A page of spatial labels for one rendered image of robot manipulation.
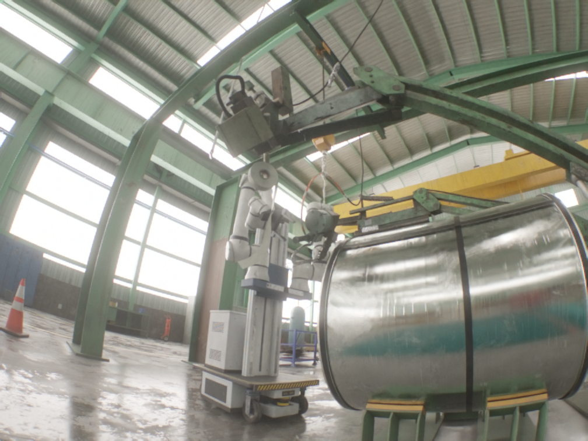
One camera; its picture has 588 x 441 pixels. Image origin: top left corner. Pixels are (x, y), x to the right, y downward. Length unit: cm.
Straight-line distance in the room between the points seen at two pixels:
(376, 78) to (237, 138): 78
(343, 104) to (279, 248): 152
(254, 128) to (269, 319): 166
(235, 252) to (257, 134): 107
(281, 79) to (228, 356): 207
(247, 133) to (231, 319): 154
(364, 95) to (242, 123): 64
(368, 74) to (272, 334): 206
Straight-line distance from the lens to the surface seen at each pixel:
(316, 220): 167
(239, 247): 208
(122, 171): 515
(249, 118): 125
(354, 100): 149
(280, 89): 180
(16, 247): 1012
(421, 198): 267
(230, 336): 231
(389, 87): 146
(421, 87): 151
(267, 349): 241
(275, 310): 242
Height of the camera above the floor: 64
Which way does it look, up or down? 25 degrees up
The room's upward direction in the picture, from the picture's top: 4 degrees clockwise
